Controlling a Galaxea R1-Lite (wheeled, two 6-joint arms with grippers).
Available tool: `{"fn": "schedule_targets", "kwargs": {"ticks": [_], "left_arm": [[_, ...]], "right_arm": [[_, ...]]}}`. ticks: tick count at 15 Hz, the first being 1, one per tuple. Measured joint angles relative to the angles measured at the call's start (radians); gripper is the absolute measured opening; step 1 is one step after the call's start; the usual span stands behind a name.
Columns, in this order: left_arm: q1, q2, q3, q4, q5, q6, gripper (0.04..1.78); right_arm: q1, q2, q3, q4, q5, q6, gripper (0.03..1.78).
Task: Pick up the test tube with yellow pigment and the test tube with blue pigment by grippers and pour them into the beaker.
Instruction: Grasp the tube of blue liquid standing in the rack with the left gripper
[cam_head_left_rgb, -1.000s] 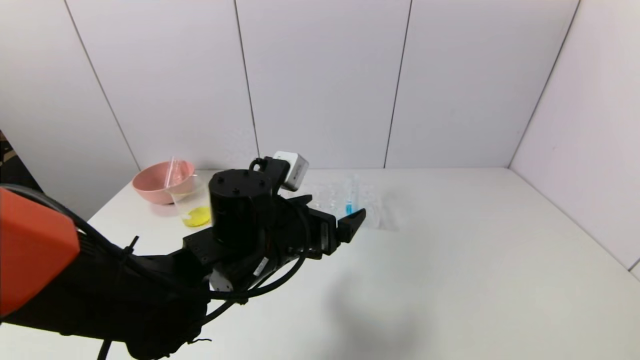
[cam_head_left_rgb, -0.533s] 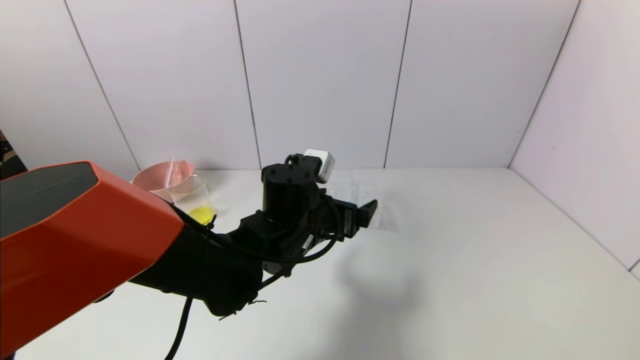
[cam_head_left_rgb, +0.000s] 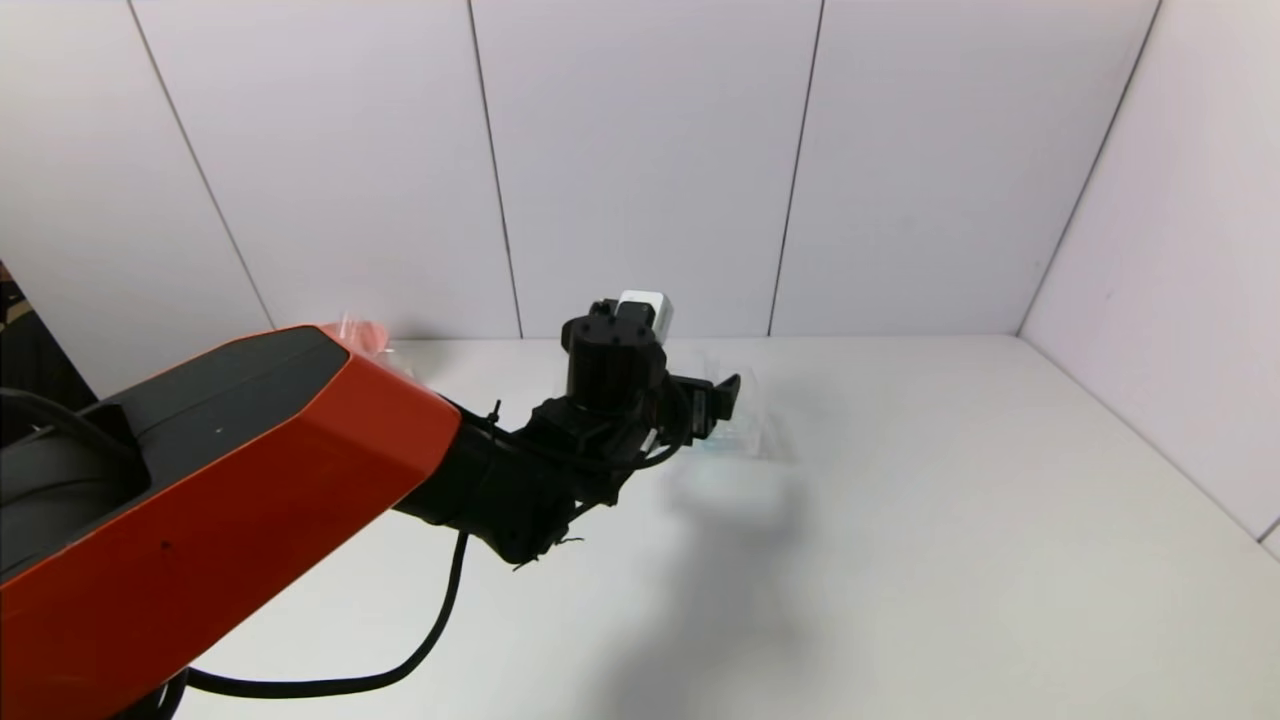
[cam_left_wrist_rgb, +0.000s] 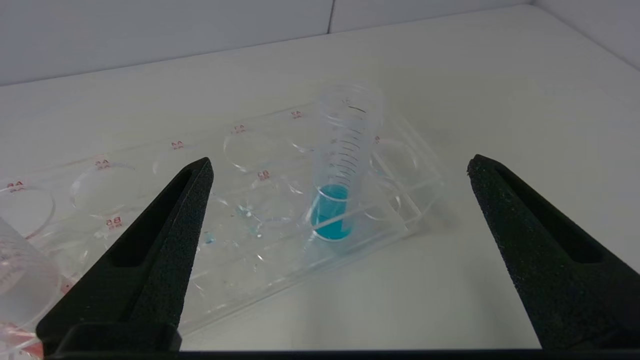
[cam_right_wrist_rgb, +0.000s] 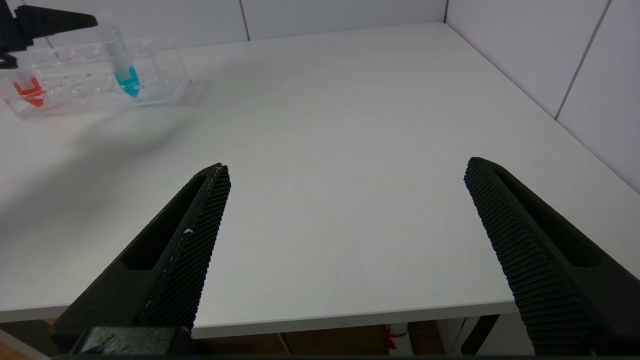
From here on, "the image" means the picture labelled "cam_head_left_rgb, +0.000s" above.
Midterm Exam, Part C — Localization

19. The pink plastic bowl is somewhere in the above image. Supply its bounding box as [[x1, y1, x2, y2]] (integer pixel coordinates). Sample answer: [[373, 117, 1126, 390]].
[[320, 318, 393, 351]]

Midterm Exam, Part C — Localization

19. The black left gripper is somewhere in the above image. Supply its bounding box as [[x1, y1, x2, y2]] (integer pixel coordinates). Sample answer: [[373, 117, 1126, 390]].
[[667, 373, 741, 446]]

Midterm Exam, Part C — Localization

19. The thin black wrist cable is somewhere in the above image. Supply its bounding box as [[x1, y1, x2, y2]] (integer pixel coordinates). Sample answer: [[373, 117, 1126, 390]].
[[560, 395, 693, 473]]

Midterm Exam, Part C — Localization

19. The clear acrylic test tube rack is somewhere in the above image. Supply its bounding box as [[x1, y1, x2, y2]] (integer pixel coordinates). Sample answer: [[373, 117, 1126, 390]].
[[690, 355, 791, 461]]

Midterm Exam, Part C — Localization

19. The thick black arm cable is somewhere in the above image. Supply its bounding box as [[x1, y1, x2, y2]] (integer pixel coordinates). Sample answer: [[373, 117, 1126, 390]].
[[0, 388, 141, 466], [185, 530, 471, 699]]

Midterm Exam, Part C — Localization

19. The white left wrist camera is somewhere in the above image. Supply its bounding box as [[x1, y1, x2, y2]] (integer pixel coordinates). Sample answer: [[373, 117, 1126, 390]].
[[616, 290, 675, 339]]

